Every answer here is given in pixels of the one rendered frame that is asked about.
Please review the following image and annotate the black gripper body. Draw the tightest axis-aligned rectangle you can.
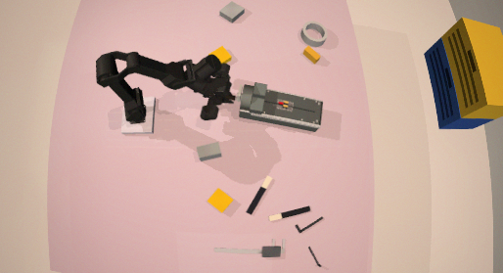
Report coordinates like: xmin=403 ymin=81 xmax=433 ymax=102
xmin=194 ymin=63 xmax=230 ymax=120

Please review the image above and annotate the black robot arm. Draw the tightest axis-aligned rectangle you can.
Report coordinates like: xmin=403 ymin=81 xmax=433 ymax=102
xmin=96 ymin=51 xmax=232 ymax=124

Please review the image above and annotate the dark grey hollow cylinder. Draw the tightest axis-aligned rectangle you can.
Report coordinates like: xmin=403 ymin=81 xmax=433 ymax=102
xmin=300 ymin=21 xmax=328 ymax=47

